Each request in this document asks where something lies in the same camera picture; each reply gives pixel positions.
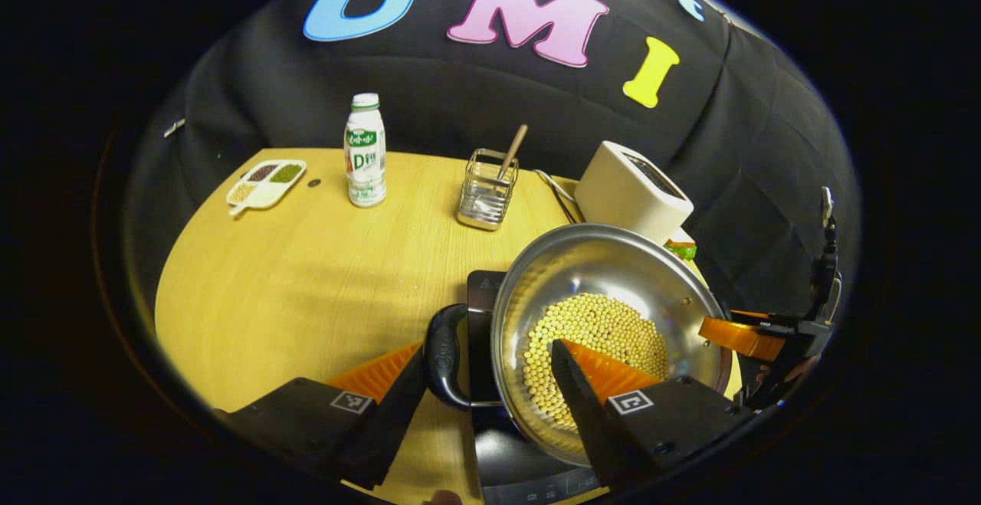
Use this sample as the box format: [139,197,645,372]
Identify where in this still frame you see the white milk drink bottle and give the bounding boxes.
[343,93,388,208]

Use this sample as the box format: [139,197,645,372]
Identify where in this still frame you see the wire utensil holder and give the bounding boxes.
[457,148,519,231]

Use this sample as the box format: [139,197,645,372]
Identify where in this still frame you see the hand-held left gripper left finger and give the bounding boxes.
[215,342,431,491]

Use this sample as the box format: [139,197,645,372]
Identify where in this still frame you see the black backdrop cloth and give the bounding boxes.
[126,0,859,322]

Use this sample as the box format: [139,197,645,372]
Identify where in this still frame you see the black induction cooktop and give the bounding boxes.
[466,270,614,505]

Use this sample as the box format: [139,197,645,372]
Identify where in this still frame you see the stainless steel pot black handles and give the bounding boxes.
[425,223,733,467]

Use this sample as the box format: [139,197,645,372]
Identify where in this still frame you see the pile of soybeans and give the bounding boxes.
[523,293,669,433]

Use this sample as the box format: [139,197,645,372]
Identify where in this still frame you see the wooden handled spoon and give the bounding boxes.
[497,124,529,185]

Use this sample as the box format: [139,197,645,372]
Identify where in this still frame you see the white divided bean tray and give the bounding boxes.
[225,159,307,217]

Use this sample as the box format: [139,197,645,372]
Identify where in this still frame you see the grey toaster cable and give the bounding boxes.
[533,169,583,225]

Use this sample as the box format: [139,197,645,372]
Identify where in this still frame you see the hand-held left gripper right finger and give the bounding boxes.
[550,339,756,490]

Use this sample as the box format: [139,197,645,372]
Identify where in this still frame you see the white toaster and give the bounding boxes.
[573,141,694,245]

